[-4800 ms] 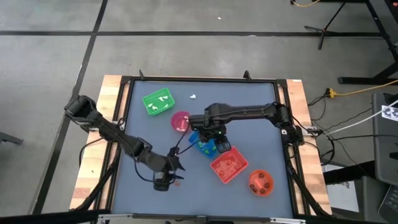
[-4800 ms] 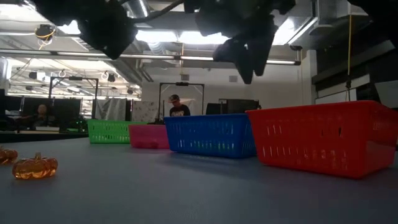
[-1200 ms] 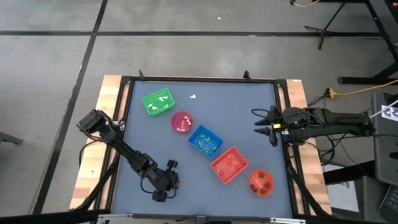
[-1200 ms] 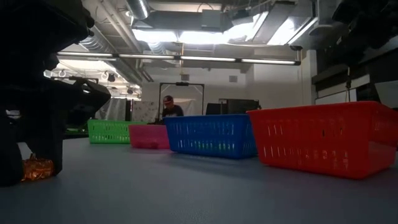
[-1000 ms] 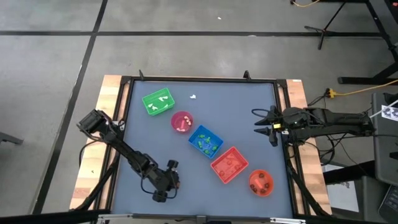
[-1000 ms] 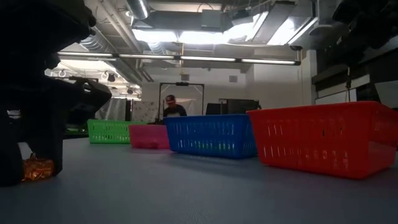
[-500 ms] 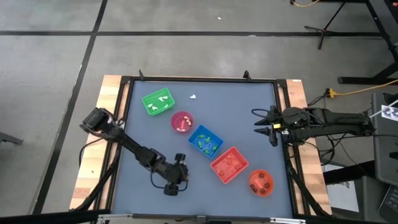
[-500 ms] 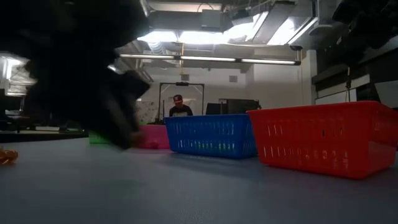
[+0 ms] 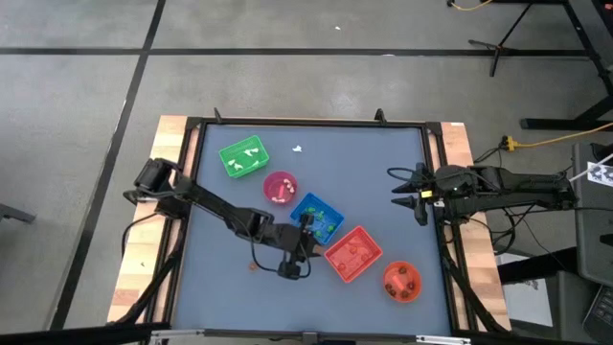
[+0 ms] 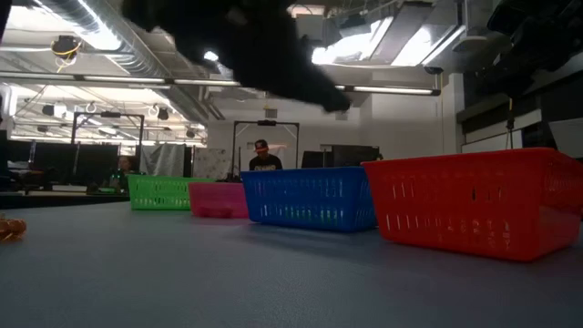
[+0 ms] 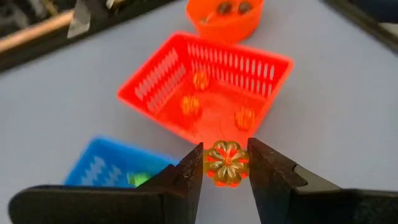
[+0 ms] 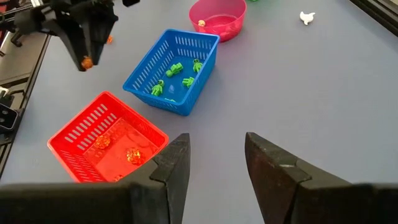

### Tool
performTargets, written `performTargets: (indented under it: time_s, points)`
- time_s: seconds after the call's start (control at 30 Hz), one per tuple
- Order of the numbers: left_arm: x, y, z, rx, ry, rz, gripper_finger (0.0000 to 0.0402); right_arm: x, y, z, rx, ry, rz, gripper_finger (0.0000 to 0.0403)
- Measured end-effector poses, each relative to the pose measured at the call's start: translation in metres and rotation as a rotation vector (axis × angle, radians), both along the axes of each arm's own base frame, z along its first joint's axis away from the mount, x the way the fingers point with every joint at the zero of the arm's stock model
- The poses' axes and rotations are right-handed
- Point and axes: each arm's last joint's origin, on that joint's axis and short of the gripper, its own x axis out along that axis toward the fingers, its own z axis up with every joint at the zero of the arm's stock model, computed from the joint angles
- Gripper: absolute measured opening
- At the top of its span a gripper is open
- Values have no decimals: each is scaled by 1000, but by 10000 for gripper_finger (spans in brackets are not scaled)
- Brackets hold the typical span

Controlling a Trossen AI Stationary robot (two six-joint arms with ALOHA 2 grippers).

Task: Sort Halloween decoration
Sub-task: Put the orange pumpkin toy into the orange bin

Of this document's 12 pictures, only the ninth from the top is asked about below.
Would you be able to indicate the black table frame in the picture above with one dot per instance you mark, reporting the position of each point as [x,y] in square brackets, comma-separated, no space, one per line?
[311,121]

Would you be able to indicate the silver aluminium rail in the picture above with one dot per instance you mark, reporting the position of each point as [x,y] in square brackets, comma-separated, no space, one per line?
[230,332]

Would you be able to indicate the green plastic basket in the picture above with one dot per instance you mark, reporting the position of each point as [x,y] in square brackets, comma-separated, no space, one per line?
[243,144]

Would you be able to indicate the grey chair base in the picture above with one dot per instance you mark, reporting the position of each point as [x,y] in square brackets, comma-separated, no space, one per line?
[14,213]

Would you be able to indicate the pink plastic bowl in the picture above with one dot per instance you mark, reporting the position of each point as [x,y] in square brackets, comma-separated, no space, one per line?
[270,184]

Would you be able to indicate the black keyboard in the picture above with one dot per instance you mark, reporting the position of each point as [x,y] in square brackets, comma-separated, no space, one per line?
[601,314]

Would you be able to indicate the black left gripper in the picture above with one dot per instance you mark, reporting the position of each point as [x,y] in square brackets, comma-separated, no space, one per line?
[290,271]

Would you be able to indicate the black tripod stand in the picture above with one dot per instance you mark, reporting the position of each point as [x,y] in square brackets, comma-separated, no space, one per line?
[500,47]

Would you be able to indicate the white marker paper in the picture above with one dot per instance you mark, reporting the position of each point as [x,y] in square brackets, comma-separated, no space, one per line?
[601,173]

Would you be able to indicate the green zombie hand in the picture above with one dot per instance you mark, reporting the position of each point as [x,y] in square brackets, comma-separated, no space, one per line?
[318,233]
[330,228]
[311,209]
[321,213]

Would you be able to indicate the black frame clamp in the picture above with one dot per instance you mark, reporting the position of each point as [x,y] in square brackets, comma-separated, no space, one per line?
[218,116]
[380,116]

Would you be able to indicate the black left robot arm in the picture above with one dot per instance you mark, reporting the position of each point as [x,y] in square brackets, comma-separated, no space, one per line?
[215,206]

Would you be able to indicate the black bar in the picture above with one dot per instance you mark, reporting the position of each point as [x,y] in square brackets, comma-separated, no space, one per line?
[536,266]

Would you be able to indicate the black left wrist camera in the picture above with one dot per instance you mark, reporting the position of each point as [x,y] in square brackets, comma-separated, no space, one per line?
[290,242]

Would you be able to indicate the orange plastic bowl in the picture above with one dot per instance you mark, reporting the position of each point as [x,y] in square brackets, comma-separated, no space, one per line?
[414,275]

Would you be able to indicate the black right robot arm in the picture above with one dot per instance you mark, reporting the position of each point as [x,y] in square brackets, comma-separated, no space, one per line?
[527,184]

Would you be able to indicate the black desk leg frame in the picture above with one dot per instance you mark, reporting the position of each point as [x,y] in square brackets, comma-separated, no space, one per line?
[565,123]

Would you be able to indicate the blue plastic basket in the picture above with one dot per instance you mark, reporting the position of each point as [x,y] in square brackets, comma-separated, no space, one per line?
[335,218]

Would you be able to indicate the red plastic basket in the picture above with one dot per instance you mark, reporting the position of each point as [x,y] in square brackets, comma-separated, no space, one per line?
[349,274]

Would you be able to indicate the wooden table side board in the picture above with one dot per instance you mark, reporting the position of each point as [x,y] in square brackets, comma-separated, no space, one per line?
[455,139]
[136,278]

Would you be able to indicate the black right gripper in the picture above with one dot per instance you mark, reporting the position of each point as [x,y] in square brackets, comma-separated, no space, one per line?
[421,213]

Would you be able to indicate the yellow tag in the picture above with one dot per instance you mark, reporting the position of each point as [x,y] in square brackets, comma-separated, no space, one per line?
[426,194]

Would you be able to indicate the grey cabinet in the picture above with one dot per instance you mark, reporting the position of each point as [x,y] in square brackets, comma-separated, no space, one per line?
[591,230]

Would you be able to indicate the black beam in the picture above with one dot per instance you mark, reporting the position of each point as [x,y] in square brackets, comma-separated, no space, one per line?
[72,336]

